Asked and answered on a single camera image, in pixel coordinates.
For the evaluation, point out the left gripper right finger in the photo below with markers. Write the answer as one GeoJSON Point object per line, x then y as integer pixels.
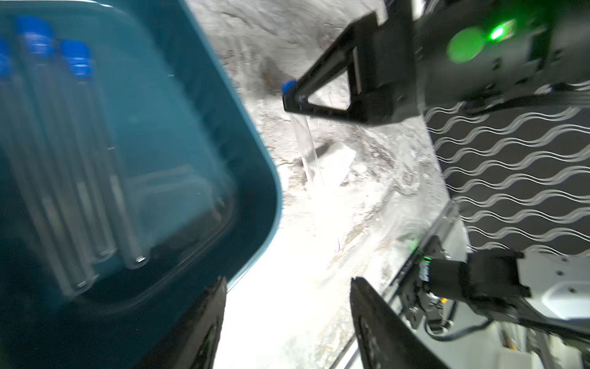
{"type": "Point", "coordinates": [384, 341]}

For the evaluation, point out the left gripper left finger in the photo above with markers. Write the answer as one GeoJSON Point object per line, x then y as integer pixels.
{"type": "Point", "coordinates": [193, 341]}

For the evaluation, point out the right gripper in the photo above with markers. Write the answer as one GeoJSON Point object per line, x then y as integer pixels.
{"type": "Point", "coordinates": [496, 55]}

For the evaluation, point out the white wipe cloth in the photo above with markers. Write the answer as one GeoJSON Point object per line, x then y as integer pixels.
{"type": "Point", "coordinates": [331, 167]}

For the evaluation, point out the clear test tube blue cap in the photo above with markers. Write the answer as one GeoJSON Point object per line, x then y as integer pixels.
{"type": "Point", "coordinates": [307, 149]}
{"type": "Point", "coordinates": [69, 176]}
{"type": "Point", "coordinates": [118, 225]}
{"type": "Point", "coordinates": [33, 171]}

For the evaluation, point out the teal plastic tray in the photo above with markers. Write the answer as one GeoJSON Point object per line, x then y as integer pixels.
{"type": "Point", "coordinates": [201, 185]}

